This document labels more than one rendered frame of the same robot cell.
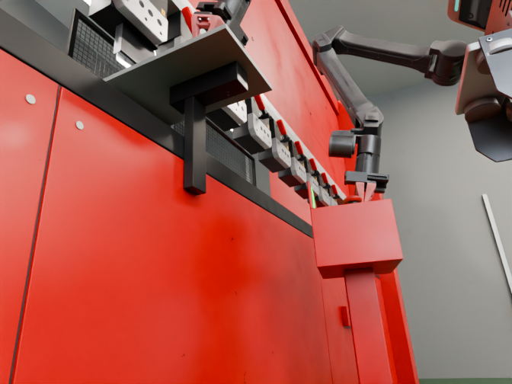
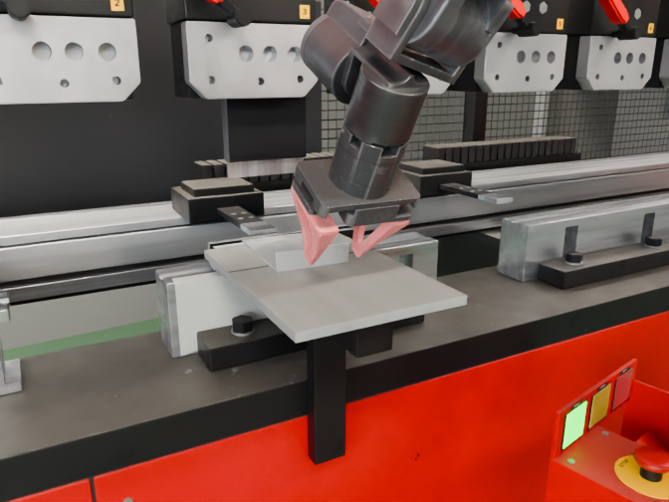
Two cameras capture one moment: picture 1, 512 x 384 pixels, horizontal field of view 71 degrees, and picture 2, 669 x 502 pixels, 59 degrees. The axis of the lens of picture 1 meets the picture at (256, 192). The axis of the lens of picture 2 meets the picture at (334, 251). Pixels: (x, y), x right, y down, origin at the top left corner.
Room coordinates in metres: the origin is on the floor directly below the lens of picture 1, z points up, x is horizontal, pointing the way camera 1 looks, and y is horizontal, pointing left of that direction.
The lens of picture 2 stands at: (0.09, -0.26, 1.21)
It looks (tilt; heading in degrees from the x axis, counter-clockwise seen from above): 17 degrees down; 37
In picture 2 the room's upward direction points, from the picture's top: straight up
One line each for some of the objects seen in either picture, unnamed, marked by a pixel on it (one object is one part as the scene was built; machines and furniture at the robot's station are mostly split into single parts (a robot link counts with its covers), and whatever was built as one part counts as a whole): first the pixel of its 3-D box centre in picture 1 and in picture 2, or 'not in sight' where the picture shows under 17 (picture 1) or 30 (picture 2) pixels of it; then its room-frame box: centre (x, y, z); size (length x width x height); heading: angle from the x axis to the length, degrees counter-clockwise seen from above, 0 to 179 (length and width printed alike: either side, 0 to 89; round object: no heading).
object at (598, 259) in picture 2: not in sight; (613, 262); (1.15, -0.06, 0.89); 0.30 x 0.05 x 0.03; 155
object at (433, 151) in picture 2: not in sight; (503, 148); (1.50, 0.28, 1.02); 0.44 x 0.06 x 0.04; 155
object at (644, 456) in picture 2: (353, 205); (652, 467); (0.74, -0.21, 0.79); 0.04 x 0.04 x 0.04
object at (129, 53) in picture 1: (135, 56); (265, 135); (0.63, 0.25, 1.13); 0.10 x 0.02 x 0.10; 155
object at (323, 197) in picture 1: (317, 190); not in sight; (1.87, -0.34, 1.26); 0.15 x 0.09 x 0.17; 155
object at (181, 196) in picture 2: not in sight; (231, 206); (0.70, 0.38, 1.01); 0.26 x 0.12 x 0.05; 65
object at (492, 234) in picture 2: not in sight; (447, 244); (1.34, 0.34, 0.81); 0.64 x 0.08 x 0.14; 65
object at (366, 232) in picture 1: (351, 229); (654, 476); (0.79, -0.21, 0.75); 0.20 x 0.16 x 0.18; 168
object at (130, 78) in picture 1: (190, 84); (321, 274); (0.57, 0.11, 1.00); 0.26 x 0.18 x 0.01; 65
